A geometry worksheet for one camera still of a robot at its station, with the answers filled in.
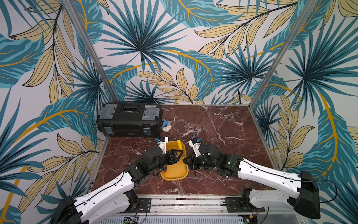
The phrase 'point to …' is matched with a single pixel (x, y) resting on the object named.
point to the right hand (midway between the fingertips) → (182, 161)
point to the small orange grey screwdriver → (164, 169)
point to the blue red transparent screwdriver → (196, 134)
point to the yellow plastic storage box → (179, 171)
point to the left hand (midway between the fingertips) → (180, 155)
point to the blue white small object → (166, 125)
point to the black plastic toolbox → (130, 120)
